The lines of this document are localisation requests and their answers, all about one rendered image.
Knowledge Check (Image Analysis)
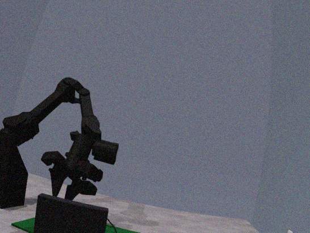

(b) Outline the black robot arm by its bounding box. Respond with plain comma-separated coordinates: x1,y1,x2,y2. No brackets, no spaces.
0,77,119,182

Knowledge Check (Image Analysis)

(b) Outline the green circuit board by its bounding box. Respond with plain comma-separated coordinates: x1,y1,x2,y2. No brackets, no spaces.
11,217,140,233

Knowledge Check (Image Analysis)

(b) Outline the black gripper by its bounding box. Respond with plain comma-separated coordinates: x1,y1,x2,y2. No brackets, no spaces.
41,148,98,200

